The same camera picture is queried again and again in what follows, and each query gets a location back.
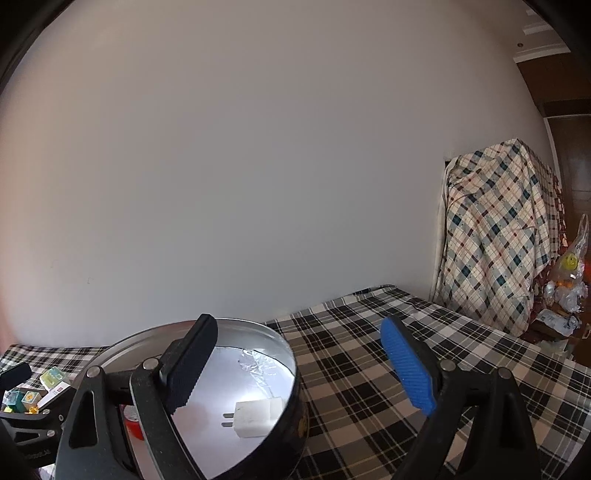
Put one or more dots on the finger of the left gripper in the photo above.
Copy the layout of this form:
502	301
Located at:
14	376

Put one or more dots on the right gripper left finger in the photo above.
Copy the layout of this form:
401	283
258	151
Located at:
184	360

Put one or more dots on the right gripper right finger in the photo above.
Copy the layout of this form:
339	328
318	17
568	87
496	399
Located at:
414	363

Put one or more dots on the white power adapter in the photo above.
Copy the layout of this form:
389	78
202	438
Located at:
254	418

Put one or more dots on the sun picture toy block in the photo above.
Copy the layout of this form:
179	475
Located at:
31	400

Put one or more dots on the green label plastic case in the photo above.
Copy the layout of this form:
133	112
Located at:
52	377

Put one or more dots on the white cardboard box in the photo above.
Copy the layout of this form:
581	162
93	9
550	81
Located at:
56	392

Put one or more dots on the black white plaid tablecloth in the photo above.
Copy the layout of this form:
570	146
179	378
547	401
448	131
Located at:
374	385

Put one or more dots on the round blue cookie tin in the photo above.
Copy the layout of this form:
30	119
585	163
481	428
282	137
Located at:
118	427

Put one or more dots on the beige plaid cloth cover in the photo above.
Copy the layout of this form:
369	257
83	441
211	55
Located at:
499	230

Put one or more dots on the plastic bag with smiley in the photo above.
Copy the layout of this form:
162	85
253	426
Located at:
564	295

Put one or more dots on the brown wooden door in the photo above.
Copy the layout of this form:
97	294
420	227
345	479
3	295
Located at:
560	88

